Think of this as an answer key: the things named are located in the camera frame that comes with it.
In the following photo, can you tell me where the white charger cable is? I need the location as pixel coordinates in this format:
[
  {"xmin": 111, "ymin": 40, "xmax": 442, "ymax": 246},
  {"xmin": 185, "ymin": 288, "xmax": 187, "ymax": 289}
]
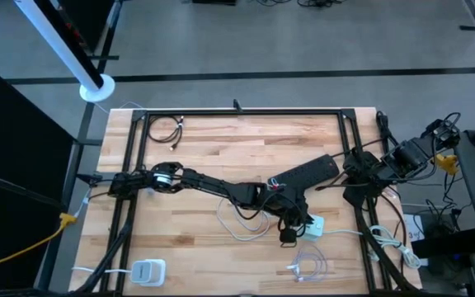
[
  {"xmin": 215, "ymin": 196, "xmax": 272, "ymax": 243},
  {"xmin": 266, "ymin": 177, "xmax": 286, "ymax": 193}
]

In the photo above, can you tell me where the mint green outlet cube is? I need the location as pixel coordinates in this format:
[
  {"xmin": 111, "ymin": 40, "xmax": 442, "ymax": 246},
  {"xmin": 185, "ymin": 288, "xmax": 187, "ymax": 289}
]
[{"xmin": 301, "ymin": 213, "xmax": 326, "ymax": 243}]

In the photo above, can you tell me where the black power strip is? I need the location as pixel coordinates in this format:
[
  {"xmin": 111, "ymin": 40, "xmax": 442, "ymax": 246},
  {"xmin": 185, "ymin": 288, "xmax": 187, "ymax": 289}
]
[{"xmin": 268, "ymin": 153, "xmax": 341, "ymax": 195}]

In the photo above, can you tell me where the thin dark charger cable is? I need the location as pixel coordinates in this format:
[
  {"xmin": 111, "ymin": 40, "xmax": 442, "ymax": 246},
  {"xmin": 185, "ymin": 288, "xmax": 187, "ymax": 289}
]
[{"xmin": 314, "ymin": 181, "xmax": 348, "ymax": 191}]

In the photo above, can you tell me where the lilac charger cable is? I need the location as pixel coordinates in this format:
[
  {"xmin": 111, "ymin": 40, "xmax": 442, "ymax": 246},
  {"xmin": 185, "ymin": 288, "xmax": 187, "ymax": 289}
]
[{"xmin": 285, "ymin": 243, "xmax": 330, "ymax": 284}]

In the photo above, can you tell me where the black charger cable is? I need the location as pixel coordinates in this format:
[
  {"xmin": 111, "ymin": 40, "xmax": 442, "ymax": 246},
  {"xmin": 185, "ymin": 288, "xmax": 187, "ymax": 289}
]
[{"xmin": 148, "ymin": 115, "xmax": 186, "ymax": 152}]

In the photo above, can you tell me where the white power outlet block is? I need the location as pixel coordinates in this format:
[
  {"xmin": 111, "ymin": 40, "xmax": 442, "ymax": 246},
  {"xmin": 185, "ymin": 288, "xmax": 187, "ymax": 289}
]
[{"xmin": 129, "ymin": 258, "xmax": 167, "ymax": 288}]

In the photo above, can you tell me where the yellow connector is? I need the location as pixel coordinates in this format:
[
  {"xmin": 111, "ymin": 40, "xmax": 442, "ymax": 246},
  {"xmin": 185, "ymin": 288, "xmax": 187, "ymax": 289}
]
[{"xmin": 434, "ymin": 153, "xmax": 459, "ymax": 174}]

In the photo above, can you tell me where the white paper sign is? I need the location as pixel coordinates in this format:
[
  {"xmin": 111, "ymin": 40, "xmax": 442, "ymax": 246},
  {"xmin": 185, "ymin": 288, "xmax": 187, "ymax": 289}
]
[{"xmin": 403, "ymin": 213, "xmax": 427, "ymax": 243}]

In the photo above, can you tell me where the white pole with base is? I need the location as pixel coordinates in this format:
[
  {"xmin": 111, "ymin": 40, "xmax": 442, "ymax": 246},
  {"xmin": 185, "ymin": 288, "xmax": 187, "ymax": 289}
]
[{"xmin": 13, "ymin": 0, "xmax": 117, "ymax": 103}]

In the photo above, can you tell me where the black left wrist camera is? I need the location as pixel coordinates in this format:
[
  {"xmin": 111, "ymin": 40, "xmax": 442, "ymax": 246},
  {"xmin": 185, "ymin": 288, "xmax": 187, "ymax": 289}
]
[{"xmin": 278, "ymin": 226, "xmax": 299, "ymax": 248}]

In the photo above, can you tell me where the white outlet cube cord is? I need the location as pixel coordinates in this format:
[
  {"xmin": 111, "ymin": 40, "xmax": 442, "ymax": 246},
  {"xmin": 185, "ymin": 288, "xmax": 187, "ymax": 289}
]
[{"xmin": 322, "ymin": 224, "xmax": 424, "ymax": 270}]

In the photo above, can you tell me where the black power cord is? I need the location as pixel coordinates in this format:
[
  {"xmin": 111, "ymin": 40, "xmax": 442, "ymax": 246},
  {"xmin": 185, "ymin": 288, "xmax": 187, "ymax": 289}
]
[{"xmin": 330, "ymin": 110, "xmax": 406, "ymax": 164}]

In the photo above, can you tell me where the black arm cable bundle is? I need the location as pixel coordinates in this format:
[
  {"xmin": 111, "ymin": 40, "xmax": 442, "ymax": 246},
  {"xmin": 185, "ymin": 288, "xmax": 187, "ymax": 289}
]
[
  {"xmin": 70, "ymin": 197, "xmax": 136, "ymax": 296},
  {"xmin": 352, "ymin": 193, "xmax": 414, "ymax": 295}
]

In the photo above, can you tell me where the white outlet block cord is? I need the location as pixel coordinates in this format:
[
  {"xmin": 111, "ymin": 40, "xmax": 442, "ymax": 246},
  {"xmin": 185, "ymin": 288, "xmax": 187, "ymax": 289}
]
[{"xmin": 72, "ymin": 266, "xmax": 134, "ymax": 276}]

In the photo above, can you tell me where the thin white cable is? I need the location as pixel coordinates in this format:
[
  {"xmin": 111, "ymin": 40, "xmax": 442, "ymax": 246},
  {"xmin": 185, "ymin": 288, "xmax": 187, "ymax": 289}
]
[{"xmin": 72, "ymin": 196, "xmax": 93, "ymax": 219}]

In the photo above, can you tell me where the yellow cable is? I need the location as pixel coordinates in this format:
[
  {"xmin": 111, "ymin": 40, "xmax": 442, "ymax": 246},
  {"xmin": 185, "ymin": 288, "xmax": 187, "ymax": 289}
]
[{"xmin": 0, "ymin": 212, "xmax": 78, "ymax": 269}]

